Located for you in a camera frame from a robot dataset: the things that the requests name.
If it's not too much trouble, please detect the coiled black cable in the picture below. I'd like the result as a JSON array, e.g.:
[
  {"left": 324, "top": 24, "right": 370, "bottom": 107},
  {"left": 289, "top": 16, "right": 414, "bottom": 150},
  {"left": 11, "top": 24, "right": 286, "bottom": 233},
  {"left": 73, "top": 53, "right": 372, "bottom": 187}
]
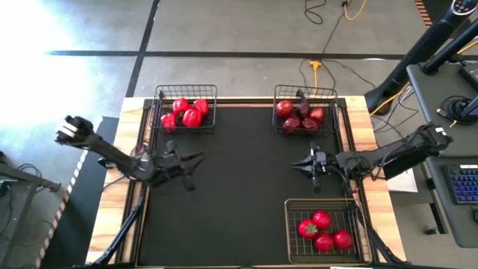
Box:
[{"left": 442, "top": 95, "right": 478, "bottom": 127}]

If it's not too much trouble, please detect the black monitor pole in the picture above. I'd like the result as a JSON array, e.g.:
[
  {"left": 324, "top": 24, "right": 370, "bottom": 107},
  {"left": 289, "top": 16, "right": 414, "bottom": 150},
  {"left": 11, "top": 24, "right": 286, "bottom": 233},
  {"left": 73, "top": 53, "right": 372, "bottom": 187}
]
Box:
[{"left": 421, "top": 18, "right": 478, "bottom": 75}]

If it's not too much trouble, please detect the grey metal side table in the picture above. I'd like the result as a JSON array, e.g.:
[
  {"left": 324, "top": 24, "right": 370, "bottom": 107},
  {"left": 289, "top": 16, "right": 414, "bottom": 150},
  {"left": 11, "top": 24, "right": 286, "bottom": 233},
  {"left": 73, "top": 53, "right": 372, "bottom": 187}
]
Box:
[{"left": 0, "top": 149, "right": 63, "bottom": 269}]

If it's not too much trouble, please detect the blue backlit keyboard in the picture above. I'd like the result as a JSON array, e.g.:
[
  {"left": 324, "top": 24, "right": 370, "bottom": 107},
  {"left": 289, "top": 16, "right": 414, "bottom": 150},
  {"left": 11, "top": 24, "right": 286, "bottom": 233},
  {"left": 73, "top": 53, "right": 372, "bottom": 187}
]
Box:
[{"left": 443, "top": 164, "right": 478, "bottom": 205}]

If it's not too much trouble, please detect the yellow cable by fan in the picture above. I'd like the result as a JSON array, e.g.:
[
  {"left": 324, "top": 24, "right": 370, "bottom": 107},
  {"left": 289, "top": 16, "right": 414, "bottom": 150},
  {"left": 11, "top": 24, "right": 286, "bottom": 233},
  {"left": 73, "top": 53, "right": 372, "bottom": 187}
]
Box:
[{"left": 369, "top": 84, "right": 414, "bottom": 117}]

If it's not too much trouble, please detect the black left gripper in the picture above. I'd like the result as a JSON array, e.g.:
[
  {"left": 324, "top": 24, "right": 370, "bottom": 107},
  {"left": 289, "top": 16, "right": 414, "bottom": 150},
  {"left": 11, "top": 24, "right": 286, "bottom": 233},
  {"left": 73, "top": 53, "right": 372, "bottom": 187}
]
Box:
[{"left": 149, "top": 151, "right": 205, "bottom": 192}]

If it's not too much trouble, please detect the gold wire basket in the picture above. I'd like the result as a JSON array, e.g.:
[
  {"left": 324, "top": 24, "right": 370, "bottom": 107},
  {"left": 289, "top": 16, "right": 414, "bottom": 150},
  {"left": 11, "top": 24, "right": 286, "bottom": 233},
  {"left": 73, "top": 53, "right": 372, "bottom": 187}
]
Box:
[{"left": 283, "top": 197, "right": 373, "bottom": 265}]

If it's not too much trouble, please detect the black floor mat striped edge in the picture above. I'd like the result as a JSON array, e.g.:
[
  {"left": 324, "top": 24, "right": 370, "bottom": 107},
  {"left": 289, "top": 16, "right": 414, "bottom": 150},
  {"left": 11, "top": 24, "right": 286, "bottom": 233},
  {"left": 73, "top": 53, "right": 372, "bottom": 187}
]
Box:
[{"left": 35, "top": 115, "right": 120, "bottom": 269}]

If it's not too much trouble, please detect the yellow floor cable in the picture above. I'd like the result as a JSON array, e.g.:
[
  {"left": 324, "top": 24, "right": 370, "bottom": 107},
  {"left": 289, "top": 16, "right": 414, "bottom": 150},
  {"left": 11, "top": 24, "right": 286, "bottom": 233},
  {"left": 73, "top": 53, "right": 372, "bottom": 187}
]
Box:
[{"left": 342, "top": 0, "right": 369, "bottom": 22}]

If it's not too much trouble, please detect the dark red tomato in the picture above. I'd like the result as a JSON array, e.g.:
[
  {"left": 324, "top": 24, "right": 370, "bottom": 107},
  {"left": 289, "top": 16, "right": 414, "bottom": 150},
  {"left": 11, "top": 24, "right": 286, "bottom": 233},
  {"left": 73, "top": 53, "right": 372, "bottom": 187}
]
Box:
[{"left": 276, "top": 99, "right": 294, "bottom": 119}]

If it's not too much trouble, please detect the black diagonal frame strut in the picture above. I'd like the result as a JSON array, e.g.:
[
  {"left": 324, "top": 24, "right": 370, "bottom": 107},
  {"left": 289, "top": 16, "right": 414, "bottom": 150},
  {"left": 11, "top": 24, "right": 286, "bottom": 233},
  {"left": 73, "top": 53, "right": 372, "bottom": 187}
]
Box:
[
  {"left": 353, "top": 207, "right": 406, "bottom": 267},
  {"left": 91, "top": 186, "right": 146, "bottom": 267}
]

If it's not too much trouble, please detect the black table mat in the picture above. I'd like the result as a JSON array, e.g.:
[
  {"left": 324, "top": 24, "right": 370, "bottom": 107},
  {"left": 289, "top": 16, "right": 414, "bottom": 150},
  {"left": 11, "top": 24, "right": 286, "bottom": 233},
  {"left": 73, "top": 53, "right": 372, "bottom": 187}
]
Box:
[{"left": 136, "top": 105, "right": 356, "bottom": 267}]

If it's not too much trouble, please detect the orange black striped strip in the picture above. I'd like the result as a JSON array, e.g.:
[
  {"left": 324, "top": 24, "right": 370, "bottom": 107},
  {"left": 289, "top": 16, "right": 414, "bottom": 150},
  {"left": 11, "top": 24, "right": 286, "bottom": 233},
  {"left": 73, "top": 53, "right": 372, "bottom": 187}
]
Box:
[{"left": 415, "top": 0, "right": 434, "bottom": 29}]

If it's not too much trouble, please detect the white paper sheet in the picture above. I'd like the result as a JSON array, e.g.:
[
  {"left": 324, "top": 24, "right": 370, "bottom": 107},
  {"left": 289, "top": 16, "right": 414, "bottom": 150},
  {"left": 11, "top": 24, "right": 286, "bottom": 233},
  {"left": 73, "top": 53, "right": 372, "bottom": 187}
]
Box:
[{"left": 386, "top": 175, "right": 418, "bottom": 194}]

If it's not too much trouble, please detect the yellow extension cord plug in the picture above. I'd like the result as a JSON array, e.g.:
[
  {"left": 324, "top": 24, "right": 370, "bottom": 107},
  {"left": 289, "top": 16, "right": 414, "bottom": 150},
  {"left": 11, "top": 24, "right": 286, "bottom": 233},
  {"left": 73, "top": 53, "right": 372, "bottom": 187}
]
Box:
[{"left": 308, "top": 60, "right": 323, "bottom": 97}]

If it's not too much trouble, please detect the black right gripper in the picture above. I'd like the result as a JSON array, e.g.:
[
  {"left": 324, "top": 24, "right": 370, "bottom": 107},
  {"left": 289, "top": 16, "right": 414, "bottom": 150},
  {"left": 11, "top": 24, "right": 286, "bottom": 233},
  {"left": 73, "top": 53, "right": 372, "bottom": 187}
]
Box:
[{"left": 291, "top": 141, "right": 340, "bottom": 194}]

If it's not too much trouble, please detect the black tower fan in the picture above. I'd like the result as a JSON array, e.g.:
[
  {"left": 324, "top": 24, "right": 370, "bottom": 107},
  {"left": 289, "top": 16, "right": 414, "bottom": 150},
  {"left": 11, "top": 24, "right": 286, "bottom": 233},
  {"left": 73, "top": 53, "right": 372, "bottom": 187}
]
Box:
[{"left": 364, "top": 0, "right": 478, "bottom": 116}]

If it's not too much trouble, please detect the black floor cable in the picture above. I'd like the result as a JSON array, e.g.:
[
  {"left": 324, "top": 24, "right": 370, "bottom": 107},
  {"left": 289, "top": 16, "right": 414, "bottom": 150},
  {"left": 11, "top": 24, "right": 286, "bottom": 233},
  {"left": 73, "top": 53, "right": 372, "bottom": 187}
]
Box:
[{"left": 320, "top": 1, "right": 348, "bottom": 59}]

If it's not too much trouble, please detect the black desk device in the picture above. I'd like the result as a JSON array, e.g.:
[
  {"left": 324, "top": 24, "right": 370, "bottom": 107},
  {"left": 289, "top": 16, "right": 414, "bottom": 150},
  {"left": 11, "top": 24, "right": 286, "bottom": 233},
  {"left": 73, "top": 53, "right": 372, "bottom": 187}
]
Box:
[{"left": 458, "top": 61, "right": 478, "bottom": 93}]

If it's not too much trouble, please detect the black wire basket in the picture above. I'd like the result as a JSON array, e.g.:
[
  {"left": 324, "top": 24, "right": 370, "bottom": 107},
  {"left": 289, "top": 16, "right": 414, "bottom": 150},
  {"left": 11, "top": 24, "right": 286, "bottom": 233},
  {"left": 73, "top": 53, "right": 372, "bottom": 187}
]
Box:
[
  {"left": 272, "top": 84, "right": 339, "bottom": 136},
  {"left": 149, "top": 84, "right": 218, "bottom": 135}
]

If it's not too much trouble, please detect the grey desk top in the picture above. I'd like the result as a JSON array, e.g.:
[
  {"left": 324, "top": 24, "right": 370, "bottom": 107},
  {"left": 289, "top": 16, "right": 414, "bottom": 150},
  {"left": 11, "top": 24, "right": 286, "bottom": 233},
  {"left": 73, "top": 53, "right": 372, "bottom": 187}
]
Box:
[
  {"left": 406, "top": 61, "right": 478, "bottom": 158},
  {"left": 425, "top": 155, "right": 478, "bottom": 250}
]

